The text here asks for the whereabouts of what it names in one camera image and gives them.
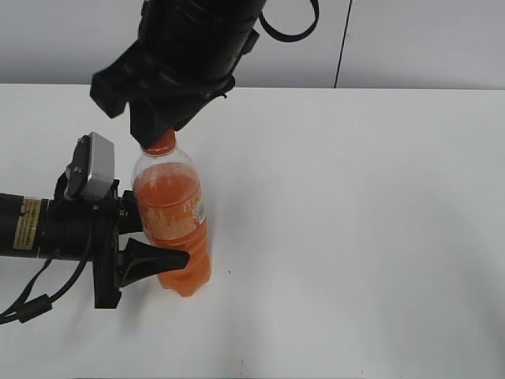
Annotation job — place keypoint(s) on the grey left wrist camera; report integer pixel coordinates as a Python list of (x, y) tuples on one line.
[(90, 173)]

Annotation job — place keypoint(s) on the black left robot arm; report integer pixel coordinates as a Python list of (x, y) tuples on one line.
[(22, 225)]

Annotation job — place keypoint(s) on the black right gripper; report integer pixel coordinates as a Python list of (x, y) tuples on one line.
[(183, 58)]

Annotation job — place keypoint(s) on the orange soda plastic bottle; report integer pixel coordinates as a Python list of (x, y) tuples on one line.
[(169, 197)]

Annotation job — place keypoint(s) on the orange bottle cap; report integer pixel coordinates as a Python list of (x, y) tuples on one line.
[(165, 145)]

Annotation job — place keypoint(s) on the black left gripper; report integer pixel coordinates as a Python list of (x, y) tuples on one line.
[(86, 230)]

